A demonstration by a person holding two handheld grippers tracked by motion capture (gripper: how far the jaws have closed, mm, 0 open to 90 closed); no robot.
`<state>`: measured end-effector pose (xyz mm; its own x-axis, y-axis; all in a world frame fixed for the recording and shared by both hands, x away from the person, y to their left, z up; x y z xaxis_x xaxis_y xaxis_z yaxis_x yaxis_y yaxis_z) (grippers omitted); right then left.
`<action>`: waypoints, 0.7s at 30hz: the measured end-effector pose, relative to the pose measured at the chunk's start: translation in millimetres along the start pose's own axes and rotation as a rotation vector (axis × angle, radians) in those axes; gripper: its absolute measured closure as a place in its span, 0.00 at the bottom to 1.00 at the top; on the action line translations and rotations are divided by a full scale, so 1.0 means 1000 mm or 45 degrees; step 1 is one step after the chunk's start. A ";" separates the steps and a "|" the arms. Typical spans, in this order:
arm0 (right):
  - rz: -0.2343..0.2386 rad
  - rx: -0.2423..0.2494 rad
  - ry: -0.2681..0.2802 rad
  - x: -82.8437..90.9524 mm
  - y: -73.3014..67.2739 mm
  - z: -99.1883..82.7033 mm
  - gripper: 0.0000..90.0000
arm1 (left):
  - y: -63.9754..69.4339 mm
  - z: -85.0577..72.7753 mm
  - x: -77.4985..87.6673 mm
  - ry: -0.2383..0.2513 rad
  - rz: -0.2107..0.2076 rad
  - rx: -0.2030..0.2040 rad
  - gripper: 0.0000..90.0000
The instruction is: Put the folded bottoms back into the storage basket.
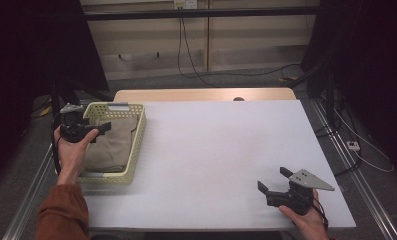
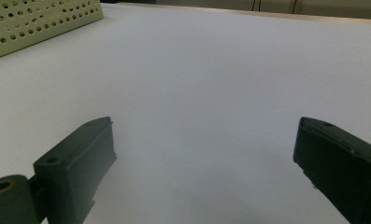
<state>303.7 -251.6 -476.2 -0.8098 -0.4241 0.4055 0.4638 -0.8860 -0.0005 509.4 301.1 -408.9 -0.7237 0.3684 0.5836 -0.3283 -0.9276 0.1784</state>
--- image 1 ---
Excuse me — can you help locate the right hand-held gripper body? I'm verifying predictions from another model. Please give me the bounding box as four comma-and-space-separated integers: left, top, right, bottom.
265, 168, 336, 216

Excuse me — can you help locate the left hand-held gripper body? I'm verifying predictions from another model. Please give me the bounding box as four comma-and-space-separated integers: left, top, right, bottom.
59, 102, 94, 144

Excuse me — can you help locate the beige cloth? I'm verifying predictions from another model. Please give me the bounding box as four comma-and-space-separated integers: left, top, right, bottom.
83, 114, 139, 174

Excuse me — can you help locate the pale yellow plastic basket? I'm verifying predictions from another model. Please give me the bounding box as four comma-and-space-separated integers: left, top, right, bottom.
76, 101, 148, 186

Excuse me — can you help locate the person's right hand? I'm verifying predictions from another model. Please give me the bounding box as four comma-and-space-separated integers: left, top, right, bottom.
278, 189, 331, 240

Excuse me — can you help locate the person's left hand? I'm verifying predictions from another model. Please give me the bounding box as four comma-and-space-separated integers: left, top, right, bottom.
53, 128, 101, 186

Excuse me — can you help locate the white table mat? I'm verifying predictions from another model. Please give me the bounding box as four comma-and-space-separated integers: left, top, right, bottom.
80, 99, 357, 232

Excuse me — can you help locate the dark curtain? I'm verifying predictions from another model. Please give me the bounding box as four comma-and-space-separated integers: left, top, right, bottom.
300, 0, 397, 172
0, 0, 111, 189

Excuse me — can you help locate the black horizontal metal bar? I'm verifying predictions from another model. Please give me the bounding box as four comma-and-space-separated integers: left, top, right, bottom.
83, 5, 321, 22

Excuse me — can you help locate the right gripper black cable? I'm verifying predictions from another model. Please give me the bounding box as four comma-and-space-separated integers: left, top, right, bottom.
312, 196, 330, 232

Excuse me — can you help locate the aluminium rail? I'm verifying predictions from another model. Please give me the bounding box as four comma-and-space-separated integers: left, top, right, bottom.
310, 99, 397, 240
1, 144, 56, 240

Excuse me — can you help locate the white cable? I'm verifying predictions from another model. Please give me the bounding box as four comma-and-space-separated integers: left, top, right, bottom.
333, 107, 396, 174

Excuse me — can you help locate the white wall socket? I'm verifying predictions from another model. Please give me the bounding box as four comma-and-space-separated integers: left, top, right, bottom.
173, 0, 199, 10

